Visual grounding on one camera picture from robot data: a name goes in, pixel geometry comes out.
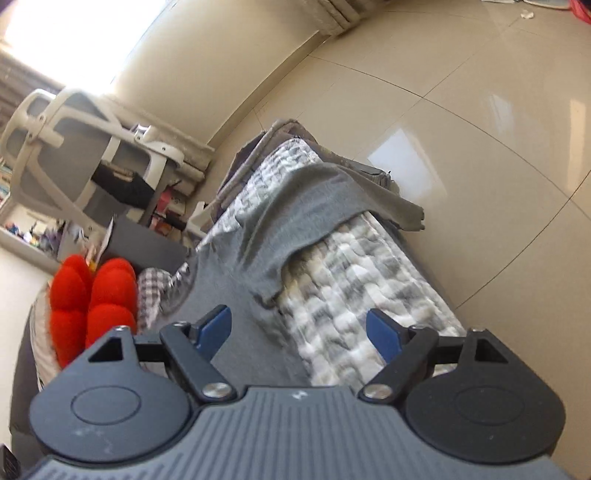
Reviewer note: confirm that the grey paper sheet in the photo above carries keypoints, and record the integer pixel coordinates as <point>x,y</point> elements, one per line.
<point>105,242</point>

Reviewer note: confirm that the red bag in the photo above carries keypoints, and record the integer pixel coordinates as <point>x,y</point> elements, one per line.
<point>582,7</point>

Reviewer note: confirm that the white grey office chair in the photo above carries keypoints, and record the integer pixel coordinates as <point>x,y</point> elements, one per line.
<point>69,152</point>

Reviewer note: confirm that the red knot pillow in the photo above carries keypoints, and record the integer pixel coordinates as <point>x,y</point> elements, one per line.
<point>111,295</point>

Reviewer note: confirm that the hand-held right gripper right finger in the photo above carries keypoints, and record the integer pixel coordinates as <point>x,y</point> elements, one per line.
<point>385,334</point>

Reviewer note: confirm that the grey starred cloth bundle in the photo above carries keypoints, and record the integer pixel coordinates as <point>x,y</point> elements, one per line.
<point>277,131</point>

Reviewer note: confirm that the beige starred curtain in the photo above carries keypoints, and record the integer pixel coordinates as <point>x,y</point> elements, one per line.
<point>341,16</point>

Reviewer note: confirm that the bright window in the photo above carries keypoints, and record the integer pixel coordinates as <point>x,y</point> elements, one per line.
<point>69,37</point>

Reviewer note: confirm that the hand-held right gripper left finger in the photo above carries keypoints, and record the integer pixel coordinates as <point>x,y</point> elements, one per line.
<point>214,330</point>

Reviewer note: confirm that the grey ruffled knit top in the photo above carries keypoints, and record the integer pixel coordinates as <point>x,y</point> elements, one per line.
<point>268,230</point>

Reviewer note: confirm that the grey white patterned quilt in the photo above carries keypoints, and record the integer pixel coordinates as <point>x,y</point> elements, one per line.
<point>360,277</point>

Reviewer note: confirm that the paper scrap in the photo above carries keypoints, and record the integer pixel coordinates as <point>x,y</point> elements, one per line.
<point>527,14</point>

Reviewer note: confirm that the plaid checked cloth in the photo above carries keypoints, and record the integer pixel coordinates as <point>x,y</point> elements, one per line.
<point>157,295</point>

